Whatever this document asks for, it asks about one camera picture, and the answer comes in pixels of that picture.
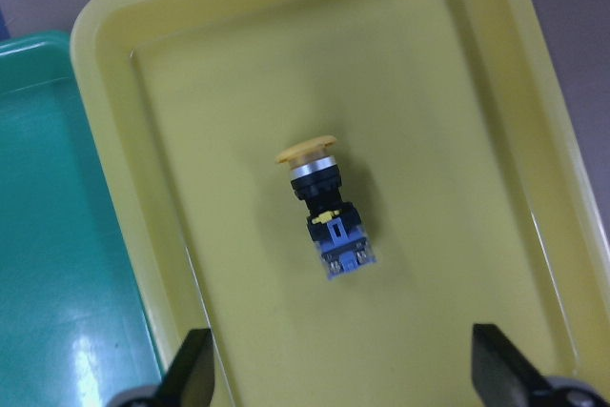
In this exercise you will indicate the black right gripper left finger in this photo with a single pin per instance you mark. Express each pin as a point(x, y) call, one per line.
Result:
point(189, 381)

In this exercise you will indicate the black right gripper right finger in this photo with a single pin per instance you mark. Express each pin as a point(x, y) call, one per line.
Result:
point(502, 376)

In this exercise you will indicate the green plastic tray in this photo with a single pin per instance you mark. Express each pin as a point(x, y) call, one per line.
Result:
point(73, 329)

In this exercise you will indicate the yellow plastic tray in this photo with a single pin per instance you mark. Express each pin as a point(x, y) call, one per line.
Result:
point(452, 140)

